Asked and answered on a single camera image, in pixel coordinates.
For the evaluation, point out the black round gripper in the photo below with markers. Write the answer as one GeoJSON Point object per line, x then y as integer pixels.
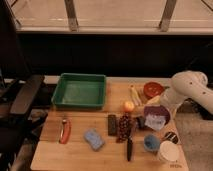
{"type": "Point", "coordinates": [171, 136]}

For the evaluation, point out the blue plastic cup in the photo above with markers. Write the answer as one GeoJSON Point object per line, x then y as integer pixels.
{"type": "Point", "coordinates": [151, 143]}

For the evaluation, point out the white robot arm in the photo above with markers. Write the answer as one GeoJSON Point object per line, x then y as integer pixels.
{"type": "Point", "coordinates": [184, 85]}

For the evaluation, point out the green plastic tray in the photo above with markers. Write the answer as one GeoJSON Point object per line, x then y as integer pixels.
{"type": "Point", "coordinates": [80, 91]}

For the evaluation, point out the white plastic cup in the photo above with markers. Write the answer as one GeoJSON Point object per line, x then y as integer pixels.
{"type": "Point", "coordinates": [168, 152]}

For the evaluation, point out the white crumpled paper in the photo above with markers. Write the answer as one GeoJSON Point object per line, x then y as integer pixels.
{"type": "Point", "coordinates": [155, 122]}

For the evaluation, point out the purple bowl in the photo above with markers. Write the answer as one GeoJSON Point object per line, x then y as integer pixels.
{"type": "Point", "coordinates": [158, 111]}

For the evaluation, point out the small dark object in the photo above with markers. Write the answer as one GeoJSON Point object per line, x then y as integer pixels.
{"type": "Point", "coordinates": [140, 122]}

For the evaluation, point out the dark grape bunch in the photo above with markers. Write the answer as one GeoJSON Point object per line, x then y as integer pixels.
{"type": "Point", "coordinates": [124, 127]}

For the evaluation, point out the red bowl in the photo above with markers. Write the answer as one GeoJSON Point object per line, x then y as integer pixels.
{"type": "Point", "coordinates": [152, 89]}

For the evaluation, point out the orange peach fruit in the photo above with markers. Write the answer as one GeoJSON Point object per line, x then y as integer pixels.
{"type": "Point", "coordinates": [128, 106]}

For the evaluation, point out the yellow banana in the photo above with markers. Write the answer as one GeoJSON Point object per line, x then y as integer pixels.
{"type": "Point", "coordinates": [135, 96]}

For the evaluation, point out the dark rectangular block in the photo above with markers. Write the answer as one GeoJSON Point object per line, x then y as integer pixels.
{"type": "Point", "coordinates": [112, 125]}

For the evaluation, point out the blue sponge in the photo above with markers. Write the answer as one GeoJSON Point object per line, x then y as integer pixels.
{"type": "Point", "coordinates": [94, 139]}

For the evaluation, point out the black office chair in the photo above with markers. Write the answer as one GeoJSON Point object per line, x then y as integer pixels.
{"type": "Point", "coordinates": [18, 90]}

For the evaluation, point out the black handled knife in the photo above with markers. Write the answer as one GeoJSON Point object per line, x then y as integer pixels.
{"type": "Point", "coordinates": [130, 145]}

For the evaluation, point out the orange handled tool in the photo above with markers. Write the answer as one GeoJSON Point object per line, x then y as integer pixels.
{"type": "Point", "coordinates": [65, 131]}

